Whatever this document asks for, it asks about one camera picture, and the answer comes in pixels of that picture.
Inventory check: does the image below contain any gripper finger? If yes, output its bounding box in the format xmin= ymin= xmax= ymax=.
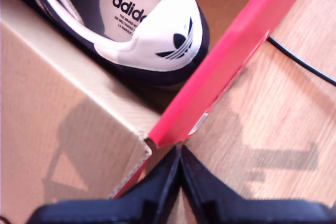
xmin=181 ymin=145 xmax=245 ymax=224
xmin=115 ymin=145 xmax=182 ymax=224

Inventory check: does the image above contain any red Nike shoebox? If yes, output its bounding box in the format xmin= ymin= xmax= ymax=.
xmin=0 ymin=0 xmax=320 ymax=224

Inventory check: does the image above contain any blue suede adidas shoe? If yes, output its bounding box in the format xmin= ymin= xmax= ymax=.
xmin=7 ymin=0 xmax=211 ymax=90

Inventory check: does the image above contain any black table cable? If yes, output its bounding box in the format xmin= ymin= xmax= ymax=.
xmin=266 ymin=36 xmax=336 ymax=87

